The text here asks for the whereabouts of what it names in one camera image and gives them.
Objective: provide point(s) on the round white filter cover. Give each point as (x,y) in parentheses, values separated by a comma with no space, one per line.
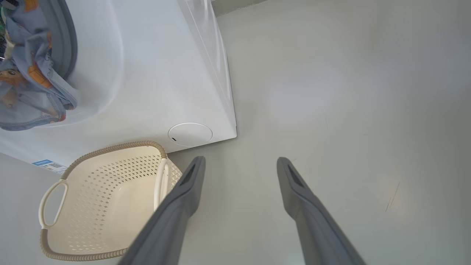
(190,134)

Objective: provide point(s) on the blue cartoon print garment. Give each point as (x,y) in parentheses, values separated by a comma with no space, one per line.
(29,92)

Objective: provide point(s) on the grey rubber door gasket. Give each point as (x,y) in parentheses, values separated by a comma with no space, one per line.
(64,40)

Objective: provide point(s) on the white washing machine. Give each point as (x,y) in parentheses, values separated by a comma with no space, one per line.
(154,73)

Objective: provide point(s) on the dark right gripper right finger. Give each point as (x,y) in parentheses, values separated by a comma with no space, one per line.
(316,228)

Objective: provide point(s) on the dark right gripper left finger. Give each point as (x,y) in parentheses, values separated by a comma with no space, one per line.
(173,221)

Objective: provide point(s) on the blue energy label sticker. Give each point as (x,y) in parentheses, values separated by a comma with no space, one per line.
(49,166)

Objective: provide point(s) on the cream plastic laundry basket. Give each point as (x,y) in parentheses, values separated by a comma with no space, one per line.
(110,206)

